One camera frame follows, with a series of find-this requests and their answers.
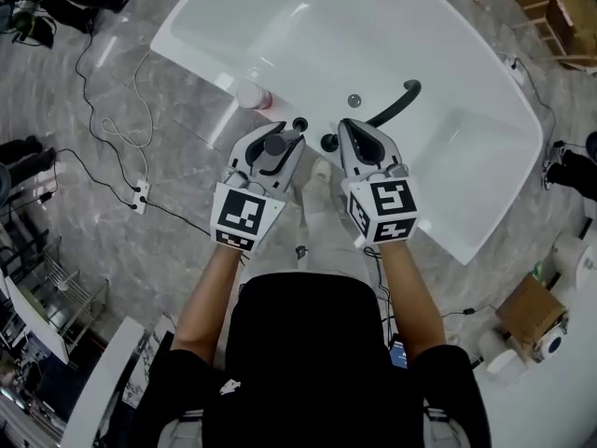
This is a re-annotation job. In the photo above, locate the white power strip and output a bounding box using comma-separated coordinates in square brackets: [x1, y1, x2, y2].
[131, 179, 152, 215]

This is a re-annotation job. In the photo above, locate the black curved faucet spout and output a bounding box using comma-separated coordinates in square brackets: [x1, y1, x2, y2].
[320, 78, 423, 153]

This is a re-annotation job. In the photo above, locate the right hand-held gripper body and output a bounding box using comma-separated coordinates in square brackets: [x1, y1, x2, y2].
[340, 162, 421, 250]

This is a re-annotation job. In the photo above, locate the person's black shirt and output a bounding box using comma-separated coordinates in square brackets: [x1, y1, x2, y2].
[133, 272, 494, 448]

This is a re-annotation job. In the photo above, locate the person's right forearm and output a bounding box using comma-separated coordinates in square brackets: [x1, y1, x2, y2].
[375, 239, 445, 362]

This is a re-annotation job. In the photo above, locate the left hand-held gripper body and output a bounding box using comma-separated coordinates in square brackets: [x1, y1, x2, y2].
[209, 169, 288, 254]

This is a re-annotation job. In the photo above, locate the black floor cable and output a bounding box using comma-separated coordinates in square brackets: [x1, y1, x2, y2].
[146, 200, 215, 239]
[43, 147, 140, 210]
[510, 56, 559, 151]
[74, 27, 142, 191]

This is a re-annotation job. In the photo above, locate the white floor cable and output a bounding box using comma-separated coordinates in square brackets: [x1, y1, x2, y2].
[101, 50, 154, 182]

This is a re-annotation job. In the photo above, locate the marble countertop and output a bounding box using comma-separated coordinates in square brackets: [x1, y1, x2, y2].
[59, 314, 179, 448]

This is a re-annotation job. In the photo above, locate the person's left forearm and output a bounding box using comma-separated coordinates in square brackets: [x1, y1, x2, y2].
[171, 242, 244, 373]

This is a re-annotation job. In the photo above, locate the red bottle with white cap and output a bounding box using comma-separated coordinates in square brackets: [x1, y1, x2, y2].
[235, 80, 273, 111]

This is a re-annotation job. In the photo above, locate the white bathtub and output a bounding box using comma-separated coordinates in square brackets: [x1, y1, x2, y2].
[148, 0, 546, 266]

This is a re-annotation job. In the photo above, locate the person's white shoe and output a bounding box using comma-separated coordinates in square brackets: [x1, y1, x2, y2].
[309, 156, 334, 189]

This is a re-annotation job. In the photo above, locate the metal wire rack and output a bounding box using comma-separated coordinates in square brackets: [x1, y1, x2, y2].
[0, 234, 109, 345]

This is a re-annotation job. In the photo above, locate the small cardboard box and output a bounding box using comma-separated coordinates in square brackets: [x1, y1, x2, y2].
[493, 272, 570, 359]

